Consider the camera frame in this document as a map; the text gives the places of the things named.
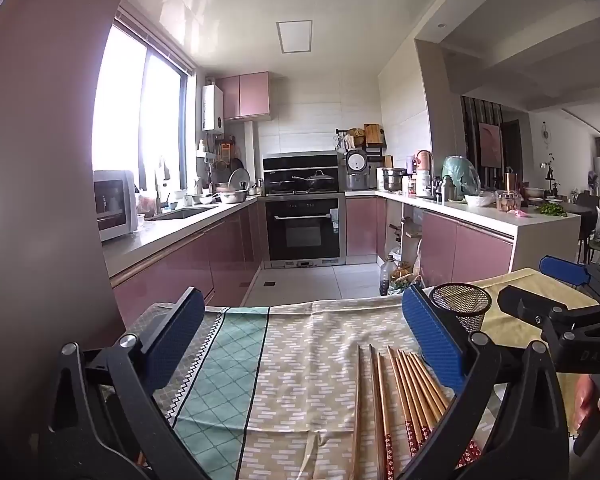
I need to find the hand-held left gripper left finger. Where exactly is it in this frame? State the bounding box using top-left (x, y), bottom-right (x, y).
top-left (39, 286), bottom-right (206, 480)

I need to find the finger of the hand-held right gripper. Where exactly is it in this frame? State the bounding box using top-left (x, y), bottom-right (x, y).
top-left (538, 255), bottom-right (600, 306)
top-left (496, 285), bottom-right (600, 341)

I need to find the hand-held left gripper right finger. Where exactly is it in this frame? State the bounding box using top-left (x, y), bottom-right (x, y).
top-left (397, 284), bottom-right (571, 480)

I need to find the black mesh holder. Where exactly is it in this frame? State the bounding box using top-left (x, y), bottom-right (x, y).
top-left (428, 282), bottom-right (493, 348)

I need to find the bundle of wooden chopsticks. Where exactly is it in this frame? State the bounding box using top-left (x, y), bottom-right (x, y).
top-left (350, 344), bottom-right (481, 480)

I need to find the person's right hand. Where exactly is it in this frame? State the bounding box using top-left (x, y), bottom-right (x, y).
top-left (575, 374), bottom-right (600, 431)

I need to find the dark dining chair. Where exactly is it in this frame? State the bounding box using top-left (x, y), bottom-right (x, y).
top-left (577, 195), bottom-right (598, 261)

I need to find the pink peninsula counter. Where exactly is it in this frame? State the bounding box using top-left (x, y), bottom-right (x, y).
top-left (345, 189), bottom-right (581, 291)

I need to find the plastic grocery bag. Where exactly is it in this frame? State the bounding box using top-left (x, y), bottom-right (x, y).
top-left (390, 262), bottom-right (426, 296)

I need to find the oil bottle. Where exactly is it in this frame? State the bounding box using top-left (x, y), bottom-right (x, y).
top-left (378, 254), bottom-right (398, 297)

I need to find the pink kitchen counter with sink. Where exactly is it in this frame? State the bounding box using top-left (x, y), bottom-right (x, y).
top-left (102, 195), bottom-right (266, 326)

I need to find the kitchen sink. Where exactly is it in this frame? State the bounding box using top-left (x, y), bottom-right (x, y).
top-left (147, 205), bottom-right (218, 222)

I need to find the patterned beige teal tablecloth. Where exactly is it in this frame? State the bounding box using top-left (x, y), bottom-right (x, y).
top-left (125, 287), bottom-right (486, 480)

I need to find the white countertop oven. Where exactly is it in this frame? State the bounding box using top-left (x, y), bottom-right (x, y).
top-left (93, 170), bottom-right (140, 243)

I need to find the green bag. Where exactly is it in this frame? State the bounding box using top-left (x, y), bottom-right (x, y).
top-left (441, 156), bottom-right (481, 198)

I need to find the pink painting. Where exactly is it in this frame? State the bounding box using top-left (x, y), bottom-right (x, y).
top-left (477, 121), bottom-right (503, 168)

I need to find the sink faucet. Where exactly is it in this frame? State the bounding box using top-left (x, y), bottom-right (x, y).
top-left (154, 157), bottom-right (168, 213)

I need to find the steel pot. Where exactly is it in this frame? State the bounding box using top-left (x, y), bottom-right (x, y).
top-left (381, 167), bottom-right (407, 192)

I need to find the black built-in oven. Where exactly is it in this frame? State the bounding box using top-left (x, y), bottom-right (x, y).
top-left (264, 196), bottom-right (347, 267)

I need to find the white rice cooker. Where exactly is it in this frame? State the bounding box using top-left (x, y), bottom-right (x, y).
top-left (345, 149), bottom-right (370, 191)

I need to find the black wok with lid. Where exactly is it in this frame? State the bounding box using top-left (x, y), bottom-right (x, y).
top-left (292, 170), bottom-right (337, 193)

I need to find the kitchen window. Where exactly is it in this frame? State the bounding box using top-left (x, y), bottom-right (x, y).
top-left (92, 7), bottom-right (196, 196)

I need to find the white water heater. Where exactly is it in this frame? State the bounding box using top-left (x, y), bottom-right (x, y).
top-left (202, 84), bottom-right (225, 132)

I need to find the ceiling light panel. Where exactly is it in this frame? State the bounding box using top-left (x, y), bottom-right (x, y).
top-left (276, 20), bottom-right (314, 54)

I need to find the wall rack with boards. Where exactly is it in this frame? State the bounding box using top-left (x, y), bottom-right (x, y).
top-left (336, 123), bottom-right (386, 161)

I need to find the pink wall cabinet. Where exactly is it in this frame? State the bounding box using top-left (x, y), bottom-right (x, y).
top-left (216, 71), bottom-right (272, 122)

